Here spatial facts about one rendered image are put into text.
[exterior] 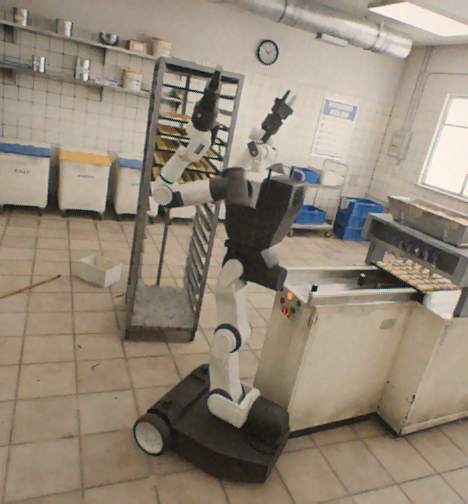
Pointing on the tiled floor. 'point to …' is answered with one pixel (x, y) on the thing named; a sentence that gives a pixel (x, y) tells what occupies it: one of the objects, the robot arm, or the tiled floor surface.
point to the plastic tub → (99, 270)
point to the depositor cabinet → (435, 370)
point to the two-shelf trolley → (314, 204)
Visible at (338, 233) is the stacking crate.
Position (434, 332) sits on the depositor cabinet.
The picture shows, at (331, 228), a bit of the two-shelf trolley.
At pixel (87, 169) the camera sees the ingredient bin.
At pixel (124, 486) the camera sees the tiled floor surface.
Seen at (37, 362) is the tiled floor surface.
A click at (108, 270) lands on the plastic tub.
